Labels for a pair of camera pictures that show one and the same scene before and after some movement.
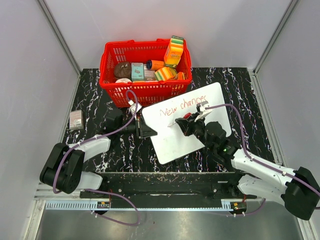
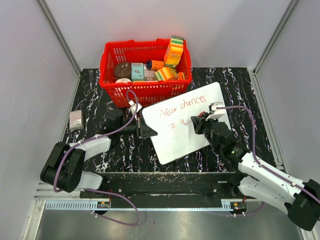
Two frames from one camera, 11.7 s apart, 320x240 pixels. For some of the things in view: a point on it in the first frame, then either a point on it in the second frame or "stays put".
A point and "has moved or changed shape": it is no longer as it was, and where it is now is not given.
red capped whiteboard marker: [185, 116] has moved or changed shape
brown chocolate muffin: [122, 70] stays put
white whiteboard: [171, 142] stays put
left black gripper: [142, 129] stays put
